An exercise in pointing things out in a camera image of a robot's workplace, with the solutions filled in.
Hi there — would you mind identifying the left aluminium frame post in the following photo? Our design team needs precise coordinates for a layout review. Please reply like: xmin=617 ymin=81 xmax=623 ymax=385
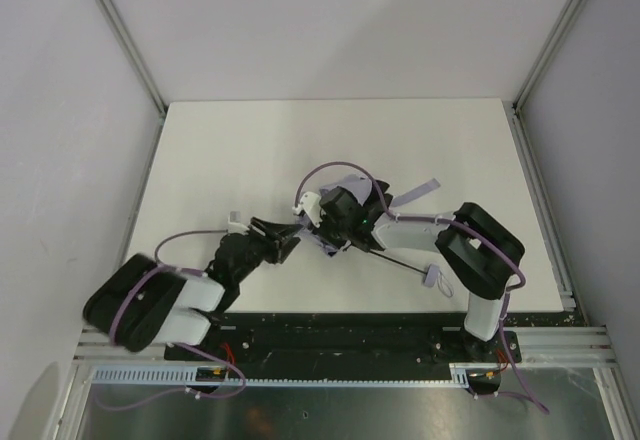
xmin=95 ymin=0 xmax=168 ymax=118

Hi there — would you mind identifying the purple cable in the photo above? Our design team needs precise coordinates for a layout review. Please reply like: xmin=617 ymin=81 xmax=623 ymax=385
xmin=294 ymin=161 xmax=551 ymax=415
xmin=94 ymin=229 xmax=246 ymax=411

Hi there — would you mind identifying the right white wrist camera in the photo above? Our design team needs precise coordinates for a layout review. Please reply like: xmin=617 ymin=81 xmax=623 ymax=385
xmin=292 ymin=192 xmax=322 ymax=227

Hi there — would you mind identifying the right aluminium frame post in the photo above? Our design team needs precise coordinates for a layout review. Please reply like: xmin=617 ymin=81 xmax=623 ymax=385
xmin=512 ymin=0 xmax=588 ymax=111

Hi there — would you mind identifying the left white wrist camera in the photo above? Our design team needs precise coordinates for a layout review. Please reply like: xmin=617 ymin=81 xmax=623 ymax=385
xmin=227 ymin=211 xmax=248 ymax=234

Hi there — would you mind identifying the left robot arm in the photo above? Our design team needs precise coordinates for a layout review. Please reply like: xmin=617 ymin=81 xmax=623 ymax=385
xmin=82 ymin=217 xmax=303 ymax=353

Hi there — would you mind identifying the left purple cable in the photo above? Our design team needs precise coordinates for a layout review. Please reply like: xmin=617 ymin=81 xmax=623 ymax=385
xmin=94 ymin=229 xmax=246 ymax=411

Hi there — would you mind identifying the lavender folding umbrella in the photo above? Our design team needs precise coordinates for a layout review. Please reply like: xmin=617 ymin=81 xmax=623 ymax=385
xmin=294 ymin=174 xmax=455 ymax=299

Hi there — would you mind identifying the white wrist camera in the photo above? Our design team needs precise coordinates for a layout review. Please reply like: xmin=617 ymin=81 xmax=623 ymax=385
xmin=227 ymin=211 xmax=248 ymax=234
xmin=292 ymin=192 xmax=322 ymax=227

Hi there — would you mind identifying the aluminium frame post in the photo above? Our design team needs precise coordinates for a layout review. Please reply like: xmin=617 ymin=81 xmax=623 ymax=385
xmin=512 ymin=0 xmax=588 ymax=111
xmin=95 ymin=0 xmax=168 ymax=118

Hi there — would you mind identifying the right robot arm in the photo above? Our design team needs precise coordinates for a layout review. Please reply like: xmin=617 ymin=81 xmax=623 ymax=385
xmin=310 ymin=181 xmax=525 ymax=342

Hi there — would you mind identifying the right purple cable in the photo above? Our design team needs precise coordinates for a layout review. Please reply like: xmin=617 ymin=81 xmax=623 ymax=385
xmin=294 ymin=161 xmax=551 ymax=415

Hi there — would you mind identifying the grey slotted cable duct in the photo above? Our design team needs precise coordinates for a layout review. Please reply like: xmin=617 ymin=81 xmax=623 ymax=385
xmin=92 ymin=365 xmax=469 ymax=389

